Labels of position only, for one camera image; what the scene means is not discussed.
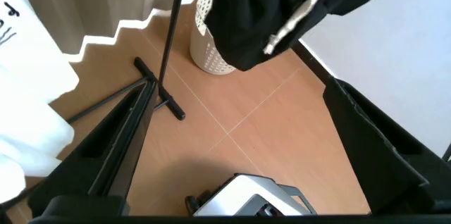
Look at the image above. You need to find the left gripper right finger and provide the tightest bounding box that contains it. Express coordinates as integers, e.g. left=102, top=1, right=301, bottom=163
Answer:
left=322, top=76, right=451, bottom=216

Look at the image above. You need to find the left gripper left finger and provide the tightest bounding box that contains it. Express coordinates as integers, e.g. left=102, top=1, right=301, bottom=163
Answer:
left=27, top=81, right=160, bottom=217

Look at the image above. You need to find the white printed t-shirt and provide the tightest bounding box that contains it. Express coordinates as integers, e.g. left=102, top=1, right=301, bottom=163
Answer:
left=0, top=0, right=80, bottom=204

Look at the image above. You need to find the black garment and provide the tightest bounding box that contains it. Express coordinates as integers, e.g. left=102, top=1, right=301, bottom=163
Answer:
left=204, top=0, right=408, bottom=73

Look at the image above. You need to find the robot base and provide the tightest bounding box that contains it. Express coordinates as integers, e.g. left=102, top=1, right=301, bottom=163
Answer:
left=185, top=173, right=318, bottom=217

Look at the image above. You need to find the black clothes rack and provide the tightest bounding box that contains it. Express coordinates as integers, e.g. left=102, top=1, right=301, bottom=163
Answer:
left=66, top=0, right=190, bottom=125

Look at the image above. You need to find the white laundry basket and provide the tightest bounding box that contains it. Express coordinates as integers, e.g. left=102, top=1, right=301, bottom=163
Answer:
left=189, top=0, right=237, bottom=76

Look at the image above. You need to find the beige curtain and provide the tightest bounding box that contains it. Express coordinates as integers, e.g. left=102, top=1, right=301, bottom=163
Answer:
left=12, top=0, right=218, bottom=55

